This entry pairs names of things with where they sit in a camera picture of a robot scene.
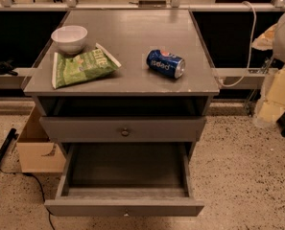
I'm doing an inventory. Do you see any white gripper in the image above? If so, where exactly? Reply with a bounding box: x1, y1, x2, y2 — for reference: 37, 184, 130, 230
252, 24, 285, 128

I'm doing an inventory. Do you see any grey drawer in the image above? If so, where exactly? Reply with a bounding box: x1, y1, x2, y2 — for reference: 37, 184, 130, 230
39, 117, 205, 143
45, 143, 204, 217

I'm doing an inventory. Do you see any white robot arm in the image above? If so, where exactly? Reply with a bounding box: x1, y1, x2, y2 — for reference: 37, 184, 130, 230
252, 13, 285, 127

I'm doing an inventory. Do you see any blue pepsi can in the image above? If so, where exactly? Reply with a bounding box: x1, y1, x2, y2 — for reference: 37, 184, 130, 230
146, 50, 185, 79

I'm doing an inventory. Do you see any green chip bag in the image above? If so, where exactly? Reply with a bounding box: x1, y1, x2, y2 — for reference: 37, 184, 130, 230
52, 43, 121, 89

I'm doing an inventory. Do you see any white ceramic bowl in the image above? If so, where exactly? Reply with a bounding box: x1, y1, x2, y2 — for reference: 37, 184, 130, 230
51, 25, 87, 55

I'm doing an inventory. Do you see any cardboard box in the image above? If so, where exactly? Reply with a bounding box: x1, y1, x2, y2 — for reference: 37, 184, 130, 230
16, 107, 65, 173

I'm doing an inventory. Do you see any white cable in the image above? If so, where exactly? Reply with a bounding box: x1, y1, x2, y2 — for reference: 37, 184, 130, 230
216, 0, 258, 89

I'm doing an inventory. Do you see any black floor cable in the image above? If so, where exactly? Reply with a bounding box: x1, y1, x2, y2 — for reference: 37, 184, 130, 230
0, 166, 57, 230

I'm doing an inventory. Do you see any black object on rail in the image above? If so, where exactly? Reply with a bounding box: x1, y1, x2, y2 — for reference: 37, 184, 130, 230
0, 61, 18, 76

